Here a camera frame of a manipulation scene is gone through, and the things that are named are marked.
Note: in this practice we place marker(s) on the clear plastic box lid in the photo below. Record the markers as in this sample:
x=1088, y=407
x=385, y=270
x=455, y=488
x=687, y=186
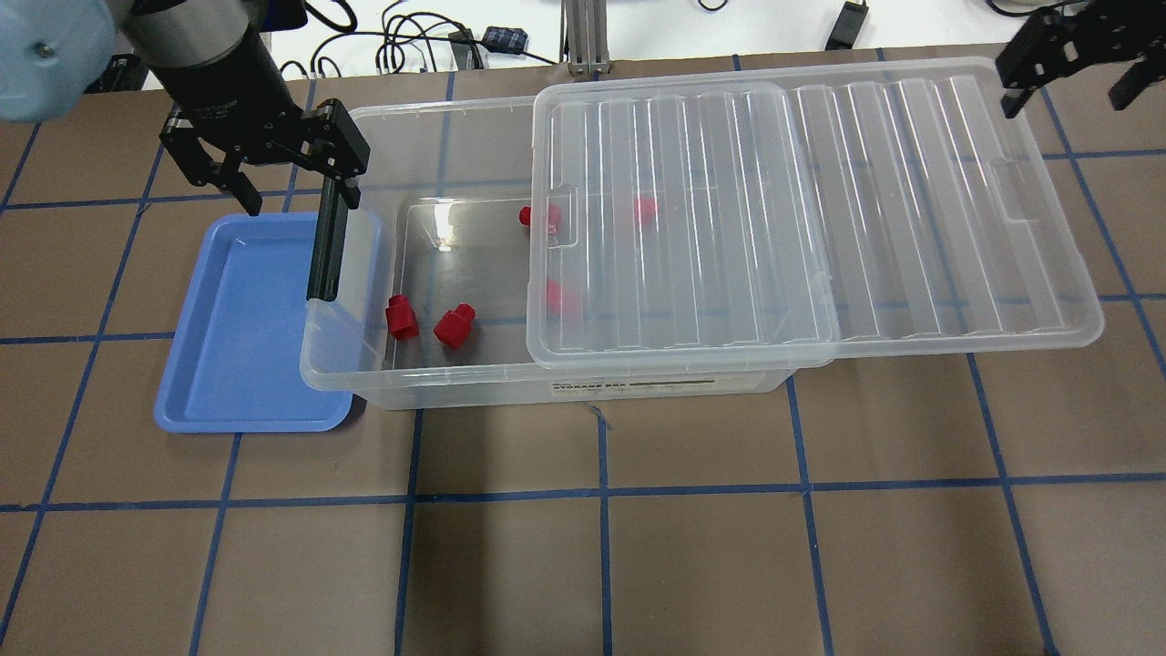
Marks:
x=941, y=225

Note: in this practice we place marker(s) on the clear plastic storage box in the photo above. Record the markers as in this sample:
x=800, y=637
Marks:
x=482, y=201

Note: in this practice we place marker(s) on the aluminium frame post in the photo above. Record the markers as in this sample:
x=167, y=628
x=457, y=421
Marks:
x=586, y=42

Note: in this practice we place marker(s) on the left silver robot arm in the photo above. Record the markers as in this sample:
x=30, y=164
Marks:
x=231, y=107

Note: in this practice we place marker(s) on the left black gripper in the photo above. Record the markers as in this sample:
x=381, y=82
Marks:
x=232, y=94

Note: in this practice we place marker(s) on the black power brick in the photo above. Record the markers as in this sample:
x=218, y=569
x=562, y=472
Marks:
x=848, y=26

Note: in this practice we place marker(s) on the blue plastic tray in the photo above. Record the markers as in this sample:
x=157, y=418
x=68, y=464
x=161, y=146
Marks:
x=233, y=365

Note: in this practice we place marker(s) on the black power adapter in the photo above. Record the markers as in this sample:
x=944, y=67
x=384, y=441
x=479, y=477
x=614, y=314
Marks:
x=506, y=40

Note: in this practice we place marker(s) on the black box latch handle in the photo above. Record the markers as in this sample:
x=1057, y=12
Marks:
x=328, y=248

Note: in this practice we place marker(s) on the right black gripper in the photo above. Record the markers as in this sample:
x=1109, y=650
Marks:
x=1073, y=43

